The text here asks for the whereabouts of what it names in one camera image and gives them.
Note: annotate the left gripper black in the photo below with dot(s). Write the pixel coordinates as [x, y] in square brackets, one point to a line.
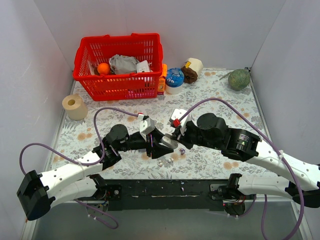
[150, 146]

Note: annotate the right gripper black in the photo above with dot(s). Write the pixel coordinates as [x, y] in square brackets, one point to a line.
[181, 136]

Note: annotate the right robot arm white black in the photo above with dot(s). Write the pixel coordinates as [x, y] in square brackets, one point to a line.
[238, 144]

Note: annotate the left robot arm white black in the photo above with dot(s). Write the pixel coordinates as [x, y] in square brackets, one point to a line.
[39, 192]

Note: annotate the purple earbud right one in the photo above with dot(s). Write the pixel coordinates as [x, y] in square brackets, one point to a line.
[182, 151]

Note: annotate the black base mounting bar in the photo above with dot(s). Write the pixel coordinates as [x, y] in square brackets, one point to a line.
[169, 194]

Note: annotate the orange purple carton box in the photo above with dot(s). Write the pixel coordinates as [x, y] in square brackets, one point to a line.
[162, 80]

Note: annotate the white blue lidded tub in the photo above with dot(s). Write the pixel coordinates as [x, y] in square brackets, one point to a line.
[174, 81]

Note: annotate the floral patterned table mat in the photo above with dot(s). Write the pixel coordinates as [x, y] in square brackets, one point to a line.
[210, 94]

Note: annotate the white small box in basket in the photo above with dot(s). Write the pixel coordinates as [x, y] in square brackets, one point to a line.
[143, 67]

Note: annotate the green melon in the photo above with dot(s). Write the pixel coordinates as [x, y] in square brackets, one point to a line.
[239, 79]

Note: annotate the grey crumpled bag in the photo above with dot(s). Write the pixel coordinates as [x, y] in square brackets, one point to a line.
[122, 64]

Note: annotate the red plastic shopping basket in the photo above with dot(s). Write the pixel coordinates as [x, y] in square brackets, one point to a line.
[99, 49]

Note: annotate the orange fruit in basket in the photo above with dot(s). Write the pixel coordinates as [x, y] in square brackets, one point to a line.
[103, 68]

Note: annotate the beige paper roll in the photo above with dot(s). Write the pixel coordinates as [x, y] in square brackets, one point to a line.
[75, 107]

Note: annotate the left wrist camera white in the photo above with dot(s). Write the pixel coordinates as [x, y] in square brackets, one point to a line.
[146, 125]

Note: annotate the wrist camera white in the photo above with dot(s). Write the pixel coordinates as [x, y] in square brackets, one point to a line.
[177, 122]
[146, 125]

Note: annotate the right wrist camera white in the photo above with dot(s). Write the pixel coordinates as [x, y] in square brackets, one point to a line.
[177, 122]

